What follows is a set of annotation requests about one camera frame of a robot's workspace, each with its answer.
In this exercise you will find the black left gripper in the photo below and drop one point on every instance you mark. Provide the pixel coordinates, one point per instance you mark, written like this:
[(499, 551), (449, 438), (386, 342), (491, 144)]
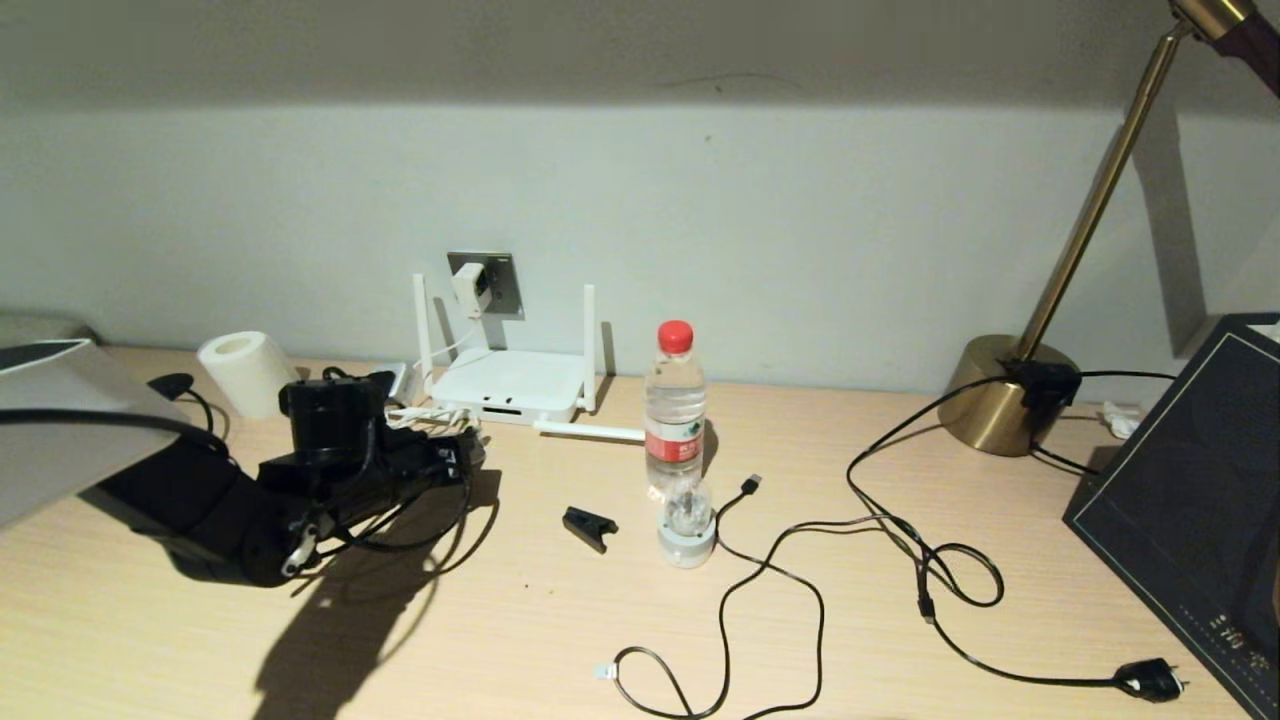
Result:
[(420, 462)]

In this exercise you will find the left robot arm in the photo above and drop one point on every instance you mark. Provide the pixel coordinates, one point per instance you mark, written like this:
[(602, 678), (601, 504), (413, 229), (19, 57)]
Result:
[(150, 470)]

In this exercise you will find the white router with antennas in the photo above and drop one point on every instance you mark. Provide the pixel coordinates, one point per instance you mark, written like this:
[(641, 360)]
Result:
[(515, 380)]

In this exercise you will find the small black clip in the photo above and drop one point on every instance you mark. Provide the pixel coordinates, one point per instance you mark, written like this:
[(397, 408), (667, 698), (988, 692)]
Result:
[(588, 525)]

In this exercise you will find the water bottle red cap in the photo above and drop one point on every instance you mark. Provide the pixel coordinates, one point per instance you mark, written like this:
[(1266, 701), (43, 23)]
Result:
[(675, 400)]

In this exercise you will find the white toilet paper roll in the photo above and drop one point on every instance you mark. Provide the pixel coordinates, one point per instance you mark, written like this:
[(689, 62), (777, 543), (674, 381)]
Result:
[(245, 375)]

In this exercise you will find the grey cushion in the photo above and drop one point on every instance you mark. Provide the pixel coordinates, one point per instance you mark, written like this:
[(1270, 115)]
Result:
[(40, 328)]

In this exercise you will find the brass desk lamp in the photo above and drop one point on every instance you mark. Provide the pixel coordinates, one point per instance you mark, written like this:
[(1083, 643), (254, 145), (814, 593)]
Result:
[(990, 400)]

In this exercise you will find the small white crumpled item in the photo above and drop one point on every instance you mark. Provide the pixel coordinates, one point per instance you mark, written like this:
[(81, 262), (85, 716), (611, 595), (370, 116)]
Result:
[(1115, 420)]

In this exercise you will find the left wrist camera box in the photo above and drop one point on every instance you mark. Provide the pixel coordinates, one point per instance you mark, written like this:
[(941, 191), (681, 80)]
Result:
[(398, 383)]

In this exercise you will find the grey wall socket plate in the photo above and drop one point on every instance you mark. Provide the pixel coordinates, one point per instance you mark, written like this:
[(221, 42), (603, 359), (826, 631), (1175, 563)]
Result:
[(505, 285)]

